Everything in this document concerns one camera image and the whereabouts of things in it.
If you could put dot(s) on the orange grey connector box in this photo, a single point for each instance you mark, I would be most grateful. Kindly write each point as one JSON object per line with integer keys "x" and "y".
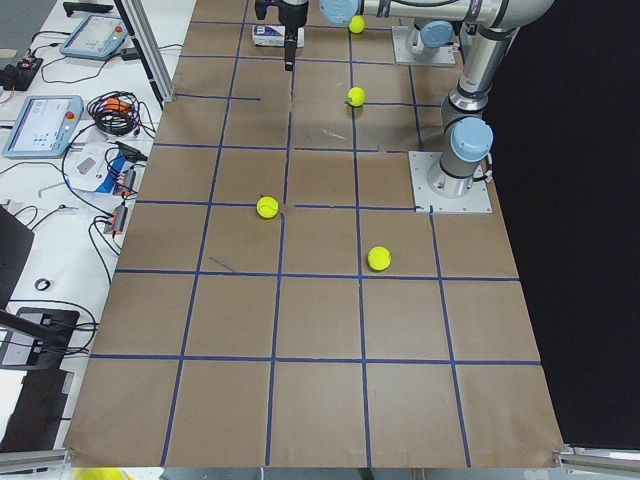
{"x": 117, "y": 221}

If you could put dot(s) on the tennis ball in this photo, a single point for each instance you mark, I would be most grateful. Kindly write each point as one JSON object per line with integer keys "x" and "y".
{"x": 379, "y": 258}
{"x": 267, "y": 207}
{"x": 356, "y": 97}
{"x": 357, "y": 24}

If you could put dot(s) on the tennis ball lower right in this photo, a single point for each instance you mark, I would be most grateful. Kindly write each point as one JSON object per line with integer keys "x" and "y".
{"x": 379, "y": 258}

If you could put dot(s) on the tennis ball far top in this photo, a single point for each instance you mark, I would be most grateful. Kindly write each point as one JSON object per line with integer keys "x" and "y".
{"x": 357, "y": 24}

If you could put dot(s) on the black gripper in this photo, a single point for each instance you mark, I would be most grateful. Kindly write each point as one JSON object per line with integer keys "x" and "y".
{"x": 291, "y": 13}

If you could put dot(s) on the tennis ball centre left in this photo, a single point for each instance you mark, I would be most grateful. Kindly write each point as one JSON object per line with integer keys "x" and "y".
{"x": 267, "y": 207}

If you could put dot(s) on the aluminium frame post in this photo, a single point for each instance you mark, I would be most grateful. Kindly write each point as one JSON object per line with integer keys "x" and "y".
{"x": 139, "y": 28}

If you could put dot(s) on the white tennis ball can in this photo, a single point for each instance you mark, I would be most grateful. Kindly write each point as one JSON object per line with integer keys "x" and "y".
{"x": 268, "y": 35}

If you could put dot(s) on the brown paper mat blue grid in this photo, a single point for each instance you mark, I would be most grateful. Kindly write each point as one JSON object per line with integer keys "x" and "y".
{"x": 232, "y": 340}

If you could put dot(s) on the teach pendant upper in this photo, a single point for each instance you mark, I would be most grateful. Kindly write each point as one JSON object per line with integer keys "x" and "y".
{"x": 97, "y": 37}

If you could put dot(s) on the teach pendant lower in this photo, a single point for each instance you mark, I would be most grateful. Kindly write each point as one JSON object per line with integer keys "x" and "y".
{"x": 44, "y": 127}

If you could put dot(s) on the black monitor corner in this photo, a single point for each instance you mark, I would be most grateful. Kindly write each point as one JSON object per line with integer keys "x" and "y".
{"x": 16, "y": 241}

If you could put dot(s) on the tennis ball upper middle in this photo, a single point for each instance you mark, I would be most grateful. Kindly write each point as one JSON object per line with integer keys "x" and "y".
{"x": 356, "y": 97}

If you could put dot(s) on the teach pendant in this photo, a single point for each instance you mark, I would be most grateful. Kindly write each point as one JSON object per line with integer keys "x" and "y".
{"x": 44, "y": 127}
{"x": 97, "y": 37}

